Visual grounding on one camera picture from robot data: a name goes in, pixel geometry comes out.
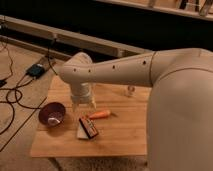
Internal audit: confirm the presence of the black floor cable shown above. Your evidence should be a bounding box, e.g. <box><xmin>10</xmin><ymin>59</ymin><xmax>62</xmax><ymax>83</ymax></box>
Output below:
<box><xmin>0</xmin><ymin>39</ymin><xmax>58</xmax><ymax>153</ymax></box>

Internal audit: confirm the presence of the blue power adapter box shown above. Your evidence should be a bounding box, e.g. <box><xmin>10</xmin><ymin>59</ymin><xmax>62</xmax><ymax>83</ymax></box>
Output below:
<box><xmin>26</xmin><ymin>64</ymin><xmax>45</xmax><ymax>79</ymax></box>

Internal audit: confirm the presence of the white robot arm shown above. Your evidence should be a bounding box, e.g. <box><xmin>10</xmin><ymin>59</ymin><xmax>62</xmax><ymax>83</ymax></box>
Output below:
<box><xmin>59</xmin><ymin>48</ymin><xmax>213</xmax><ymax>171</ymax></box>

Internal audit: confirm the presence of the small clear glass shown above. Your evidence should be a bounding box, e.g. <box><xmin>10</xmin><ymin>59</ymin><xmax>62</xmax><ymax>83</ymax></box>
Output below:
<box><xmin>126</xmin><ymin>85</ymin><xmax>135</xmax><ymax>97</ymax></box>

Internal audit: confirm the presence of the dark purple ceramic bowl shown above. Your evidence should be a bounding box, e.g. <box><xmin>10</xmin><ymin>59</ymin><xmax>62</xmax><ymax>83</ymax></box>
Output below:
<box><xmin>38</xmin><ymin>102</ymin><xmax>66</xmax><ymax>127</ymax></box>

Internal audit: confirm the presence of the long wooden beam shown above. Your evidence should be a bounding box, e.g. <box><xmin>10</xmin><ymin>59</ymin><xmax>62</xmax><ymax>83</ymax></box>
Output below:
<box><xmin>0</xmin><ymin>15</ymin><xmax>149</xmax><ymax>57</ymax></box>

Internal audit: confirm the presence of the orange carrot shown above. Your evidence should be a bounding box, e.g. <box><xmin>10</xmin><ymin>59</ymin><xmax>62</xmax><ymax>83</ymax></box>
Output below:
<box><xmin>88</xmin><ymin>110</ymin><xmax>111</xmax><ymax>119</ymax></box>

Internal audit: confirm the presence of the wooden table board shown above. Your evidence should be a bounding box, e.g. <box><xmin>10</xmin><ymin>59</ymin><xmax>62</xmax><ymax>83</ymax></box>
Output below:
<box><xmin>30</xmin><ymin>76</ymin><xmax>150</xmax><ymax>157</ymax></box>

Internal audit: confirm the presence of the black orange sponge block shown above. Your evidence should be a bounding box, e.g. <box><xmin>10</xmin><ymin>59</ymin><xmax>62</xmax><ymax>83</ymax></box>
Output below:
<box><xmin>77</xmin><ymin>117</ymin><xmax>99</xmax><ymax>139</ymax></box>

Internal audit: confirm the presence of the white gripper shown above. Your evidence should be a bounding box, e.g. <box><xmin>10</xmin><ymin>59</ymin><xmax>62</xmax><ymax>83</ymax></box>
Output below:
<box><xmin>70</xmin><ymin>83</ymin><xmax>96</xmax><ymax>112</ymax></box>

